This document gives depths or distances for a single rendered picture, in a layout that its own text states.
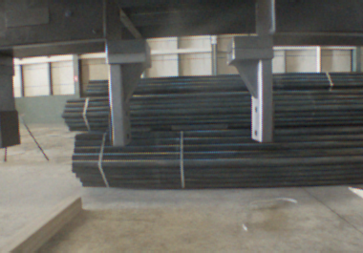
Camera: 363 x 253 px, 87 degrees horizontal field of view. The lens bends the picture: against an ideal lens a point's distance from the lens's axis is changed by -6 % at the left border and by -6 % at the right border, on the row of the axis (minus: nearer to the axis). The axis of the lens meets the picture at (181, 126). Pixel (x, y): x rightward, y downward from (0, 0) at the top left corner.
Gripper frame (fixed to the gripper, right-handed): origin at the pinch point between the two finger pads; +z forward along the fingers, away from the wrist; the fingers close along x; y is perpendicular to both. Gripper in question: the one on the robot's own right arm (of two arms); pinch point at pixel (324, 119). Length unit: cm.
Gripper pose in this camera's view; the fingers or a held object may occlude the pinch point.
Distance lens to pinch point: 25.7
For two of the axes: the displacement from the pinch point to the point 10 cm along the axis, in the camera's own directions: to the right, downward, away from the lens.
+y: -0.2, 0.9, -10.0
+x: 10.0, -0.3, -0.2
